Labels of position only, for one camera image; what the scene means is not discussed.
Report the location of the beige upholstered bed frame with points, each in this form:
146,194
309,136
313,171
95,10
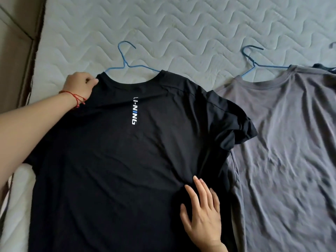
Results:
15,49

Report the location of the person's right thumb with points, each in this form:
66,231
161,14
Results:
185,215

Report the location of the person's right middle finger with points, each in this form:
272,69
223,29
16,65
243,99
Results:
202,192

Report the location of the person's left fingers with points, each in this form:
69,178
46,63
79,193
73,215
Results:
89,80

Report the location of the grey t-shirt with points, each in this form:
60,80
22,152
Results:
283,154

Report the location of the person's left hand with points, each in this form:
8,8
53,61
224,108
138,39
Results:
77,86

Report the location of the dark garment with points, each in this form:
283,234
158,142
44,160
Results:
324,67

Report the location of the person's left forearm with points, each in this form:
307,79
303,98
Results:
28,131

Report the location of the white bed sheet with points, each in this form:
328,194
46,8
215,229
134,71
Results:
18,207

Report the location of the quilted grey mattress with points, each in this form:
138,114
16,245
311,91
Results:
189,26

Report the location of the person's right hand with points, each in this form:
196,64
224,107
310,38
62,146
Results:
206,223

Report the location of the black t-shirt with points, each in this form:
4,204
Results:
126,165

